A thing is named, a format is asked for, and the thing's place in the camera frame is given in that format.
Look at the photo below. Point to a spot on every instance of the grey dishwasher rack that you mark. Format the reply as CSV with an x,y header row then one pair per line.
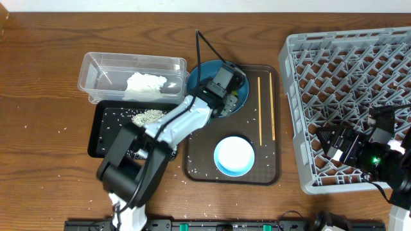
x,y
334,78

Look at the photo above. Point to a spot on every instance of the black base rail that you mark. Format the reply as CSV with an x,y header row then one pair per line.
x,y
289,221

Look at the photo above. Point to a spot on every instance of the pink cup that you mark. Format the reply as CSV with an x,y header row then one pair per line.
x,y
396,145

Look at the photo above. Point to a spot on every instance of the pile of rice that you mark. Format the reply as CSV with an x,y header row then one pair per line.
x,y
140,119

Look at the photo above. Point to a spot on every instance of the brown serving tray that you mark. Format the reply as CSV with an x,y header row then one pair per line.
x,y
198,162

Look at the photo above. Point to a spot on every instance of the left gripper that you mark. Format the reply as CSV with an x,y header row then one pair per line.
x,y
231,104

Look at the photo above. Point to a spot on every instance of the white tissue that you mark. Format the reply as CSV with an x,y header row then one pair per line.
x,y
144,87

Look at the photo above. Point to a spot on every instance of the black waste tray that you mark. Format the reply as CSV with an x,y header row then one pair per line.
x,y
111,116

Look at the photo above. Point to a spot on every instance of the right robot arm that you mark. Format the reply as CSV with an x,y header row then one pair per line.
x,y
373,156

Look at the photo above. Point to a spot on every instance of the clear plastic bin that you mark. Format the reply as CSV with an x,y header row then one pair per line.
x,y
104,75

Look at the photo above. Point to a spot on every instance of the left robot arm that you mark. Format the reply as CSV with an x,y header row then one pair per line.
x,y
129,182

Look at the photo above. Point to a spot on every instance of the wooden chopstick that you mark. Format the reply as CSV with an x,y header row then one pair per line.
x,y
259,111
272,106

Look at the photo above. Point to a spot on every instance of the light blue bowl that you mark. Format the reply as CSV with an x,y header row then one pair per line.
x,y
234,156

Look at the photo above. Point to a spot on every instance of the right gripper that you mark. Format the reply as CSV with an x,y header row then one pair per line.
x,y
350,141

